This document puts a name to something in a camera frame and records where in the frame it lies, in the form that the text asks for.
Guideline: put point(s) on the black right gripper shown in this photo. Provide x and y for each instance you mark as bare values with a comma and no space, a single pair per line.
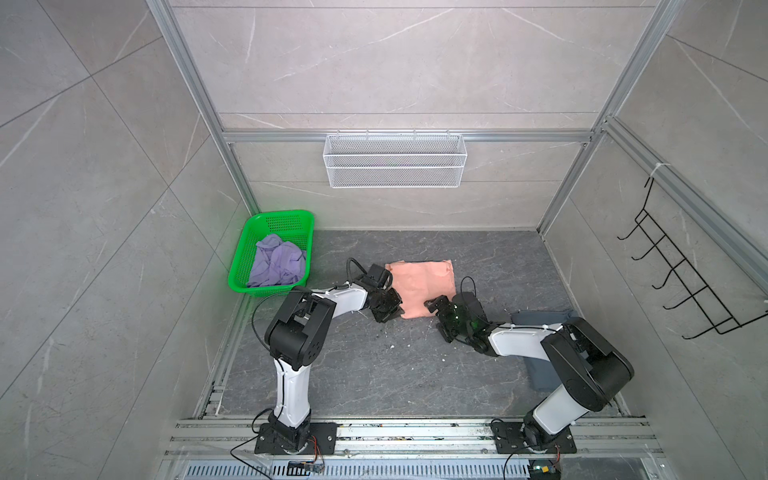
441,315

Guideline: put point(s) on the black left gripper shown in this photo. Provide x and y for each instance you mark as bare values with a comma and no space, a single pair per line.
397,310

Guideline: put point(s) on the pink graphic t-shirt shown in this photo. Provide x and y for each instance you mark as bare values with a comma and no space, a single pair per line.
419,282

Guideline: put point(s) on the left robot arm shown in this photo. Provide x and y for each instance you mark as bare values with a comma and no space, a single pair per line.
295,338

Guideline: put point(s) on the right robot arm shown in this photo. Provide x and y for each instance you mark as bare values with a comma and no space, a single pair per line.
591,371

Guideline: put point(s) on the folded blue-grey t-shirt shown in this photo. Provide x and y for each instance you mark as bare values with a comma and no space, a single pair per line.
543,377

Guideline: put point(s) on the purple t-shirt in basket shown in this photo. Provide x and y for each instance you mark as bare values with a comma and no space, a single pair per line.
277,263

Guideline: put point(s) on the green plastic laundry basket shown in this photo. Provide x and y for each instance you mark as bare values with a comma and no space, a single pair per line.
296,226

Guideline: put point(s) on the white wire mesh basket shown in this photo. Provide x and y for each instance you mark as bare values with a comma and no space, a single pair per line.
412,160

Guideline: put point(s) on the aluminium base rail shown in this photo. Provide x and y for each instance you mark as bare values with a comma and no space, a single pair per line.
418,448

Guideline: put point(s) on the black wire hook rack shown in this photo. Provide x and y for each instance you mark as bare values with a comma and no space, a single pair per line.
680,267

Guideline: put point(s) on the white cable tie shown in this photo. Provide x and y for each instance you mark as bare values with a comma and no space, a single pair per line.
657,166

